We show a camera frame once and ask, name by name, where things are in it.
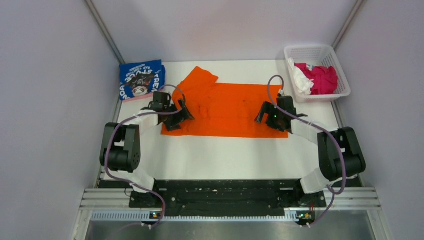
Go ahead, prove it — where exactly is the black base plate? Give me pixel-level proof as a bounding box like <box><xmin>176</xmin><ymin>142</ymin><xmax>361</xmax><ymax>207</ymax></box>
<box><xmin>129</xmin><ymin>179</ymin><xmax>333</xmax><ymax>218</ymax></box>

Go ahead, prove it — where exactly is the folded blue printed t-shirt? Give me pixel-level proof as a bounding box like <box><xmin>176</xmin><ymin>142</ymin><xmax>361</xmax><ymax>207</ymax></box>
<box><xmin>119</xmin><ymin>59</ymin><xmax>166</xmax><ymax>101</ymax></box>

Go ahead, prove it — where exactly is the magenta t-shirt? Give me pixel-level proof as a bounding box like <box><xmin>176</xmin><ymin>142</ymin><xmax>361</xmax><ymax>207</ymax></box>
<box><xmin>295</xmin><ymin>63</ymin><xmax>339</xmax><ymax>95</ymax></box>

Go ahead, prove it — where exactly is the white slotted cable duct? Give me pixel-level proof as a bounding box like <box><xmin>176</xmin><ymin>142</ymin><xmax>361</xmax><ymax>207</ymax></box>
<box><xmin>90</xmin><ymin>210</ymin><xmax>312</xmax><ymax>223</ymax></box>

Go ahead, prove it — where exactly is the orange t-shirt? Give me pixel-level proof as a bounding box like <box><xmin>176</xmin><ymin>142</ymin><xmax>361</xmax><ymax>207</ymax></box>
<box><xmin>161</xmin><ymin>66</ymin><xmax>289</xmax><ymax>139</ymax></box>

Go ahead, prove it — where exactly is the folded pink t-shirt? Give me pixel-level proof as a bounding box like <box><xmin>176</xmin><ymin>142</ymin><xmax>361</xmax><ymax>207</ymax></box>
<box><xmin>123</xmin><ymin>91</ymin><xmax>160</xmax><ymax>102</ymax></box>

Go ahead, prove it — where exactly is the white plastic basket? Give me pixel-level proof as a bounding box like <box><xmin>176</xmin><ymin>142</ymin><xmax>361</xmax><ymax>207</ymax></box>
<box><xmin>284</xmin><ymin>44</ymin><xmax>351</xmax><ymax>103</ymax></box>

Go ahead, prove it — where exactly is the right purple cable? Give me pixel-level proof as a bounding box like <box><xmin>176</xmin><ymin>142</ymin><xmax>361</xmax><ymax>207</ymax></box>
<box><xmin>266</xmin><ymin>74</ymin><xmax>348</xmax><ymax>228</ymax></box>

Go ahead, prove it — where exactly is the aluminium frame rail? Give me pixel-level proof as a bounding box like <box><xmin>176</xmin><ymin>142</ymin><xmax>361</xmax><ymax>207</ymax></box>
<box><xmin>71</xmin><ymin>187</ymin><xmax>392</xmax><ymax>240</ymax></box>

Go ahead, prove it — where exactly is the purple cable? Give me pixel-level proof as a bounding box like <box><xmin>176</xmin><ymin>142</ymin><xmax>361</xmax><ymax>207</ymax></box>
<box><xmin>266</xmin><ymin>74</ymin><xmax>348</xmax><ymax>228</ymax></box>
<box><xmin>103</xmin><ymin>84</ymin><xmax>187</xmax><ymax>229</ymax></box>

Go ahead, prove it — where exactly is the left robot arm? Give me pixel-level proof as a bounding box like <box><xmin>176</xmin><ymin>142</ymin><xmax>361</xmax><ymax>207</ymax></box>
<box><xmin>99</xmin><ymin>91</ymin><xmax>194</xmax><ymax>207</ymax></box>

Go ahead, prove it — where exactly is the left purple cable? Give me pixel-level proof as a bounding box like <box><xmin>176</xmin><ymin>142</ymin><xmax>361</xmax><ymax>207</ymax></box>
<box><xmin>103</xmin><ymin>84</ymin><xmax>187</xmax><ymax>229</ymax></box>

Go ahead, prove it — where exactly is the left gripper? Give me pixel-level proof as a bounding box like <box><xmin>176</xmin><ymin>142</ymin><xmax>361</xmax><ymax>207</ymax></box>
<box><xmin>162</xmin><ymin>98</ymin><xmax>194</xmax><ymax>132</ymax></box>

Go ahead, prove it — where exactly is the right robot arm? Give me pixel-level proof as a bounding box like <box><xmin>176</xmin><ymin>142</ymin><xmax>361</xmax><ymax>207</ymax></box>
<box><xmin>255</xmin><ymin>94</ymin><xmax>366</xmax><ymax>206</ymax></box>

